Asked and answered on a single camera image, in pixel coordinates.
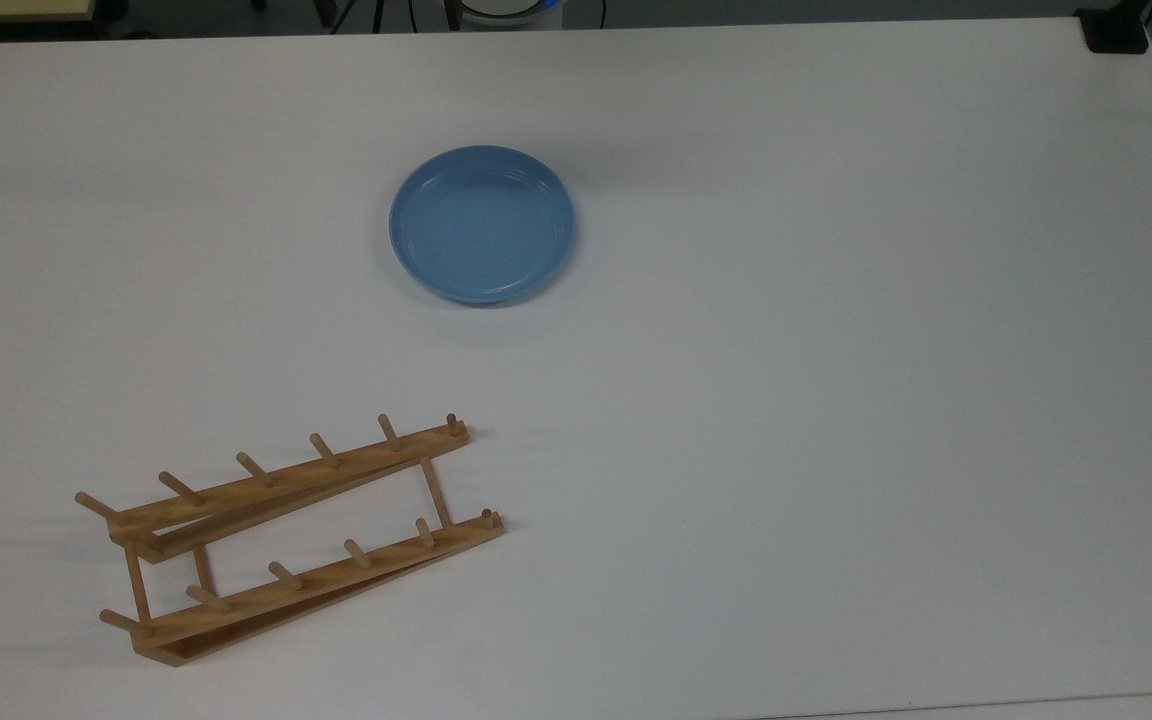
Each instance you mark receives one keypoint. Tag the blue round plate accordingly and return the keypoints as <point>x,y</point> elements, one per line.
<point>481,225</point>

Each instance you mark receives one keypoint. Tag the wooden peg plate rack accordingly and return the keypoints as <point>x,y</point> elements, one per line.
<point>306,585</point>

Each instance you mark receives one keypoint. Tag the white round base blue light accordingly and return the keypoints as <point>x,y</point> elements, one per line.
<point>506,12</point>

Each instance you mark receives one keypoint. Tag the black tripod legs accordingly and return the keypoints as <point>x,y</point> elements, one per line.
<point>376,12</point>

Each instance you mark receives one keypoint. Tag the black table corner clamp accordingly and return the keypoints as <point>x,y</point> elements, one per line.
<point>1114,32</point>

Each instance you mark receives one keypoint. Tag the beige side table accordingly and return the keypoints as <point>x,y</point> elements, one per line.
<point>6,9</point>

